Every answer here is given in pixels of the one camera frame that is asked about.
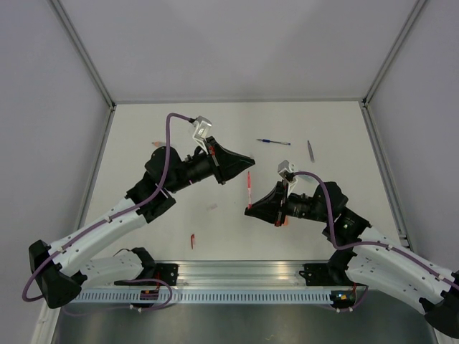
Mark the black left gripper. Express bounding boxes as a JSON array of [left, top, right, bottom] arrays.
[[167, 137, 255, 194]]

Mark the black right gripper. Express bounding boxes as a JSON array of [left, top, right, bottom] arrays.
[[245, 180, 330, 227]]

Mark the blue gel pen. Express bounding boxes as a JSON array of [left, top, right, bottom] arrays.
[[256, 138, 291, 145]]

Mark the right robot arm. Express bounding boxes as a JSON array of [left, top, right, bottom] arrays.
[[245, 181, 458, 338]]

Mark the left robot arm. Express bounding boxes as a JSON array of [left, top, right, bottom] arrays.
[[29, 137, 255, 309]]

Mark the purple grey marker pen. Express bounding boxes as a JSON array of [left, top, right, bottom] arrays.
[[307, 140, 315, 163]]

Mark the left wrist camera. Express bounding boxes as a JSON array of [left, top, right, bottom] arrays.
[[192, 116, 212, 151]]

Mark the aluminium mounting rail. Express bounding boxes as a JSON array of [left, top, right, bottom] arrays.
[[85, 260, 424, 287]]

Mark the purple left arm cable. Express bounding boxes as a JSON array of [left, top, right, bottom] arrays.
[[21, 113, 197, 316]]

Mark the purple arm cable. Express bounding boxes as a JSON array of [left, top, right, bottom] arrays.
[[286, 171, 459, 316], [21, 113, 197, 316]]

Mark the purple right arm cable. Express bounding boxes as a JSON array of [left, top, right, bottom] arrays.
[[286, 171, 459, 316]]

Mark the white slotted cable duct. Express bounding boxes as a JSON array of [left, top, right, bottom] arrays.
[[73, 287, 332, 305]]

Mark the right aluminium frame post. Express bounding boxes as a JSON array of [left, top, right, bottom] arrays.
[[361, 0, 429, 108]]

